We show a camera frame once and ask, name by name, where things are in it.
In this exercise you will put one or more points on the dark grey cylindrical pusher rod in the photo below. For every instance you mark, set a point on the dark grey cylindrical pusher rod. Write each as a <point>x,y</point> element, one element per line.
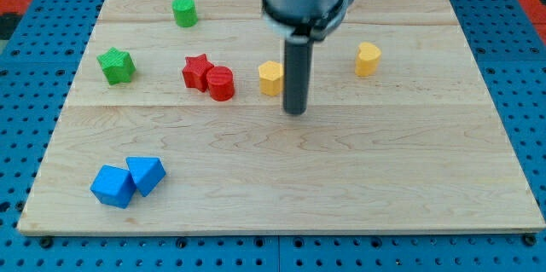
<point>297,73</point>

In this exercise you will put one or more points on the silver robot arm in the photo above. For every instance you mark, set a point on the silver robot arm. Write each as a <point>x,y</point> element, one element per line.
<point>301,23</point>

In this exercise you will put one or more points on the yellow hexagon block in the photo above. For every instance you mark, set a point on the yellow hexagon block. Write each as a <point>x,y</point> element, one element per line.
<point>271,78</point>

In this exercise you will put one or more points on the yellow heart block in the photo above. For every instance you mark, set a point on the yellow heart block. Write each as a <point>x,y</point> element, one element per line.
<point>367,59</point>

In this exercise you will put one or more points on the red cylinder block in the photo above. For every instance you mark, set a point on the red cylinder block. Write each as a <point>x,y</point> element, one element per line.
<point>220,82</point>

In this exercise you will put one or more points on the red star block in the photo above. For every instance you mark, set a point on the red star block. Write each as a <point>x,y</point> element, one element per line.
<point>195,71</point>

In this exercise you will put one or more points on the green cylinder block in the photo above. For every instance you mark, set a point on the green cylinder block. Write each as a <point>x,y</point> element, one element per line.
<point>184,12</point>

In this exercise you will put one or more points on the wooden board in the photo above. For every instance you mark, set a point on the wooden board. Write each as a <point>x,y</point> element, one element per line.
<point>415,148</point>

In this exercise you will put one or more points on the green star block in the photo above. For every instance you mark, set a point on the green star block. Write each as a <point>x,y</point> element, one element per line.
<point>117,66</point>

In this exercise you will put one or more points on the blue triangle block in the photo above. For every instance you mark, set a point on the blue triangle block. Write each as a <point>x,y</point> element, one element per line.
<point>146,173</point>

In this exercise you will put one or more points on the blue cube block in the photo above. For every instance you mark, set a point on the blue cube block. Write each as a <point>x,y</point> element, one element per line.
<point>113,186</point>

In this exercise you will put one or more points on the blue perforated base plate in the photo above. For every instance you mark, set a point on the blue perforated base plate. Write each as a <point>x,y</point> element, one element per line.
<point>37,68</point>

